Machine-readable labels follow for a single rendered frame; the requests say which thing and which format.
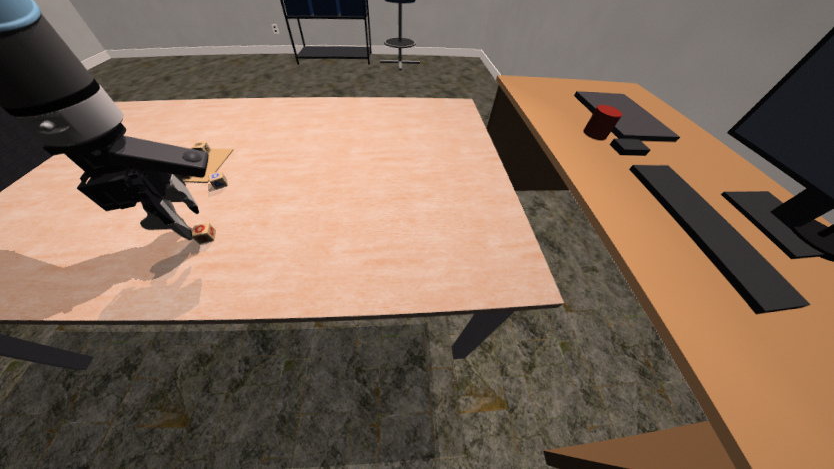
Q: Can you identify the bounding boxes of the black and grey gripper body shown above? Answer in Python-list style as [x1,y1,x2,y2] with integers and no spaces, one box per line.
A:
[42,123,170,212]

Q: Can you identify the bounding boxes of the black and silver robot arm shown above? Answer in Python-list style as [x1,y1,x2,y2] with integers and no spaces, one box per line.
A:
[0,0,209,178]

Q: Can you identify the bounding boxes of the tan mat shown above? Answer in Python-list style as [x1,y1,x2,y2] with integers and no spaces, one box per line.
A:
[182,149,233,183]

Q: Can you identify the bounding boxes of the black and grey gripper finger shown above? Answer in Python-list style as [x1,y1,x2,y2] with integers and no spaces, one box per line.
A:
[138,185,193,241]
[161,173,199,214]

